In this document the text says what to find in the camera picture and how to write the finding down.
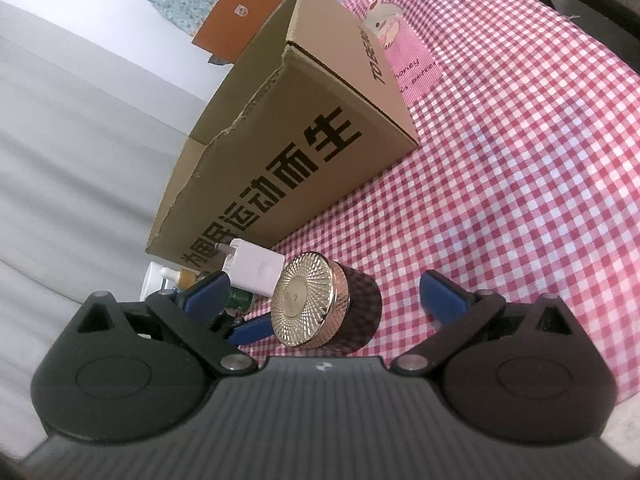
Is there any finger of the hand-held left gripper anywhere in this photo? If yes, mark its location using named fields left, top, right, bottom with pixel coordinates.
left=212, top=310, right=275, bottom=347

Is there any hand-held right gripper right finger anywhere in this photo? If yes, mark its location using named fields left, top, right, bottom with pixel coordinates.
left=390, top=269, right=576, bottom=376

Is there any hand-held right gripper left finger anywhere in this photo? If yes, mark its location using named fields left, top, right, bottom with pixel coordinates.
left=75, top=271, right=261, bottom=376

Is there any green dropper bottle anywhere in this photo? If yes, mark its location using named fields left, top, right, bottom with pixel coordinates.
left=159, top=266, right=256, bottom=313

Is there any white charger plug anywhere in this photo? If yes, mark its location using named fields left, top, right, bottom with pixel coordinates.
left=214, top=240, right=286, bottom=298

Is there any gold-lidded round jar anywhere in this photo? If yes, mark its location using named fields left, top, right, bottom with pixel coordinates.
left=270, top=251, right=383, bottom=351

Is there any brown cardboard box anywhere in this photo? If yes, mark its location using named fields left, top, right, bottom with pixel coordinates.
left=145, top=0, right=420, bottom=273

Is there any pink checkered tablecloth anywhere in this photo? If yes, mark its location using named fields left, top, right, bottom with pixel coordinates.
left=235, top=0, right=640, bottom=403

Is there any orange printed carton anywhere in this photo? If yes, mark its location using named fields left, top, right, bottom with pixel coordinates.
left=191, top=0, right=301, bottom=67

